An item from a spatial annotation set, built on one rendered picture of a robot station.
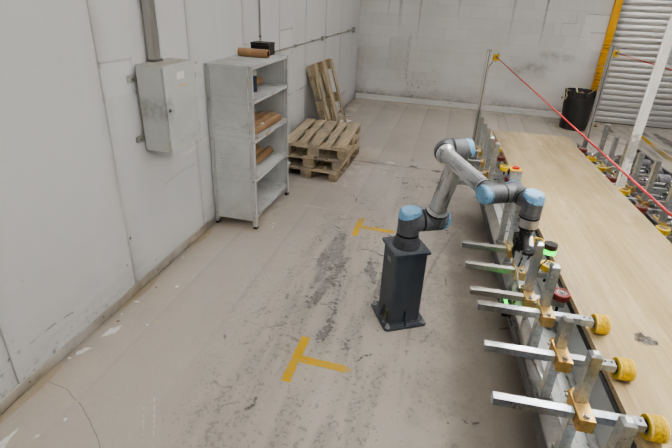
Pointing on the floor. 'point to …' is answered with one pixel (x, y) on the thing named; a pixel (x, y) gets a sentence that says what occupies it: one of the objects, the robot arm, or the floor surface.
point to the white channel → (654, 65)
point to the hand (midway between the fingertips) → (518, 265)
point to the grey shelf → (224, 201)
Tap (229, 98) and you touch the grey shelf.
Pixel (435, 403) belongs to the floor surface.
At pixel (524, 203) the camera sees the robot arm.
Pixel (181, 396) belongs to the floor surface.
